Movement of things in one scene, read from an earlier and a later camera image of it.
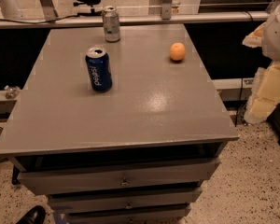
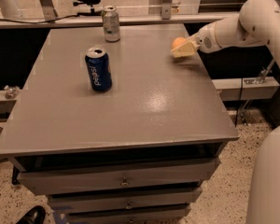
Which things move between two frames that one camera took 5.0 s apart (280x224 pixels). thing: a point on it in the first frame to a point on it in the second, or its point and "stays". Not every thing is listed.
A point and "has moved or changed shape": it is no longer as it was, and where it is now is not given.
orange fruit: x=177 y=51 has moved or changed shape
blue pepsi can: x=99 y=70 stays
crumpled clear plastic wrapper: x=12 y=91 stays
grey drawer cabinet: x=136 y=153 stays
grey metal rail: x=87 y=21 stays
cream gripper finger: x=255 y=38 to x=194 y=37
